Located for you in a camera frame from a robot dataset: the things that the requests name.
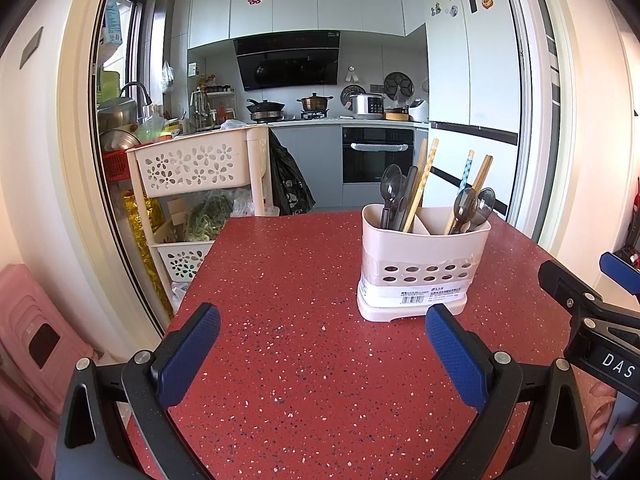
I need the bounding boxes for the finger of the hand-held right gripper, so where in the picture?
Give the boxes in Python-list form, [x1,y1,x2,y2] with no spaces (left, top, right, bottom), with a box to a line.
[538,259,640,333]
[599,251,640,296]

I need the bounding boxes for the black range hood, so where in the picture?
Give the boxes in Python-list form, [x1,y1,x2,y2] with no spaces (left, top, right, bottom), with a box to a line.
[233,31,342,92]

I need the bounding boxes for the large round black trivet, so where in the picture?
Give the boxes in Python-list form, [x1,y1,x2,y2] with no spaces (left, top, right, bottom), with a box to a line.
[383,71,415,98]

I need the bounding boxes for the blue and white carton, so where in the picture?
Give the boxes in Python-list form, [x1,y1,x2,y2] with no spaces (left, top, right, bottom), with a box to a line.
[102,0,125,46]

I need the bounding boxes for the gas stove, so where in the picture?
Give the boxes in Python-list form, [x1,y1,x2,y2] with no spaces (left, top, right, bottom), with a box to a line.
[250,114,341,123]

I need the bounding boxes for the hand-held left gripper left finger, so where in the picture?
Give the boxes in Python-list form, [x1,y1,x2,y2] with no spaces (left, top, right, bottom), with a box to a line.
[54,302,222,480]

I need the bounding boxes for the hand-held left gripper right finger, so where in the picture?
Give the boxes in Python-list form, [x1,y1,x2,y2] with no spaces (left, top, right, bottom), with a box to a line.
[425,304,598,480]

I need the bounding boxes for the pink plastic stool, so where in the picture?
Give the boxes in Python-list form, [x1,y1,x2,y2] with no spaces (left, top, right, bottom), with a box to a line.
[0,263,96,480]

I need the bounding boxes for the large steel pot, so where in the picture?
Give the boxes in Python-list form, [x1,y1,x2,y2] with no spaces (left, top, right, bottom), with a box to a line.
[97,97,138,133]

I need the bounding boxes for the person's right hand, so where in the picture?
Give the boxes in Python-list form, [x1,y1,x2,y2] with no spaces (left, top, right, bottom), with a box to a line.
[615,422,640,457]

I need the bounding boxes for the green vegetables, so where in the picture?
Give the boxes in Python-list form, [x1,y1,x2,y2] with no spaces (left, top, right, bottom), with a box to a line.
[185,192,236,241]

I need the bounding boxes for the plain bamboo chopstick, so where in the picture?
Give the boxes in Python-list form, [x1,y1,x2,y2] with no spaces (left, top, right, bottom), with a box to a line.
[445,155,494,236]
[402,139,429,233]

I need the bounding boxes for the silver rice cooker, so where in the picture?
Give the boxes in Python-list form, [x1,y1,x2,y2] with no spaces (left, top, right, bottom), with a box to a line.
[349,93,385,120]

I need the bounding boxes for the dark translucent plastic spoon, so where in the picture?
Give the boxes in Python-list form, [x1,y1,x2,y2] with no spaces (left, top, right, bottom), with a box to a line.
[446,187,477,236]
[397,165,419,232]
[389,174,408,231]
[380,164,402,231]
[467,187,497,233]

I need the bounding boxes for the blue patterned bamboo chopstick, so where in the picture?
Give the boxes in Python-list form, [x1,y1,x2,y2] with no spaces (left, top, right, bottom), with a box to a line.
[457,150,476,196]
[407,138,440,233]

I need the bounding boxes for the cream plastic storage cart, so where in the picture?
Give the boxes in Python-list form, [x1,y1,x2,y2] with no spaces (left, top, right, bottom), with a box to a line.
[125,126,273,311]

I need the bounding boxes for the black plastic bag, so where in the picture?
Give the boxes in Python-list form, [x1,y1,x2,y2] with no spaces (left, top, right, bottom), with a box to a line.
[269,130,317,217]

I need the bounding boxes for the gold foil bag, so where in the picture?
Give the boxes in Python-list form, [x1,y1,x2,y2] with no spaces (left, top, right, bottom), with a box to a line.
[122,190,173,318]

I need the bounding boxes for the black wok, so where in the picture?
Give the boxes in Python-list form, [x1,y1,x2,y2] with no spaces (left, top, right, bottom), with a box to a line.
[246,99,286,122]

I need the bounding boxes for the white refrigerator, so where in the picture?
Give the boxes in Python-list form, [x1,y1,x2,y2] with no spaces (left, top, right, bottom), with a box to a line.
[412,0,523,221]

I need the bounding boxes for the cream plastic utensil holder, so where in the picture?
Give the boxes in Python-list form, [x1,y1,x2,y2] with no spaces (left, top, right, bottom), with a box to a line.
[356,203,493,322]

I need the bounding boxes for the white wall cabinets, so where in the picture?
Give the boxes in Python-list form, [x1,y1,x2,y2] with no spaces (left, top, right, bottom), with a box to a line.
[189,0,426,51]

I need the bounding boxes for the grey wall switch panel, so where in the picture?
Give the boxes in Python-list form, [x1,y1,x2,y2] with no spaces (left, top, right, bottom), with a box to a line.
[20,29,45,68]

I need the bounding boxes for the white spice rack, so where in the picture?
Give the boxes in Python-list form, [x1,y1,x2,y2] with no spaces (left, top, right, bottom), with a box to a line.
[191,87,236,131]

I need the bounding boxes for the red plastic basket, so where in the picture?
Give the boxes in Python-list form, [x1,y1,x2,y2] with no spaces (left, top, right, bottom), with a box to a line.
[102,150,136,183]

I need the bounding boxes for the black built-in oven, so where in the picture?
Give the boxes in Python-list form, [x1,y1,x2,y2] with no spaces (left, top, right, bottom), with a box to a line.
[342,126,416,185]

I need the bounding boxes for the grey base cabinets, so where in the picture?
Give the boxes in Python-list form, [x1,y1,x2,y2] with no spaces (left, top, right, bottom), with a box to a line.
[270,125,344,208]

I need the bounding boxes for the dark kitchen faucet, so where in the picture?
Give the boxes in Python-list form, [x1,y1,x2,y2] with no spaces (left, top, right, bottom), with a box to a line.
[119,81,153,118]

